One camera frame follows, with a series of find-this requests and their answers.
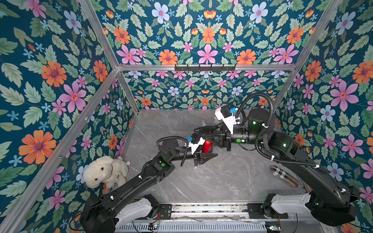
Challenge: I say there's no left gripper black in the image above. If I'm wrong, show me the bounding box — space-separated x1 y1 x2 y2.
165 140 214 168

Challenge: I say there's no small red object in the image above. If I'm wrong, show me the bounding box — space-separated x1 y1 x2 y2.
202 141 214 153

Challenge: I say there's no black spray nozzle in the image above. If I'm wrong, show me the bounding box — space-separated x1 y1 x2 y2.
191 124 222 140

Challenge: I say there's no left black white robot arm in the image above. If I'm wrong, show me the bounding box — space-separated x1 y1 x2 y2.
80 136 217 233

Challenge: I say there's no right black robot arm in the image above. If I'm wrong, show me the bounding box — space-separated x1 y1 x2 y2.
215 93 357 226

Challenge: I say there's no striped oblong case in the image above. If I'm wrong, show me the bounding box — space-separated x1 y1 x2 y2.
270 166 299 188

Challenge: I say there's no cream plush teddy bear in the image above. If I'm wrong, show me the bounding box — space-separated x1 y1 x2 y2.
83 156 128 190

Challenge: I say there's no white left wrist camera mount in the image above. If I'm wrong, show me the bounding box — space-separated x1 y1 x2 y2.
188 137 205 155

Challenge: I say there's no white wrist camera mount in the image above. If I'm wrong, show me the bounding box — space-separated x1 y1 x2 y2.
215 105 240 134
188 137 205 155

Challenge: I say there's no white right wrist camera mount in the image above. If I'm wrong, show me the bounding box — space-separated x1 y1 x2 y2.
215 105 240 134

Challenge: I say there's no metal base rail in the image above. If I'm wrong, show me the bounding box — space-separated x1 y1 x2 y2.
146 201 327 233

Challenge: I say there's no black metal ceiling bracket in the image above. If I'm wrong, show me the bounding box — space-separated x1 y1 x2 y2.
174 64 236 72

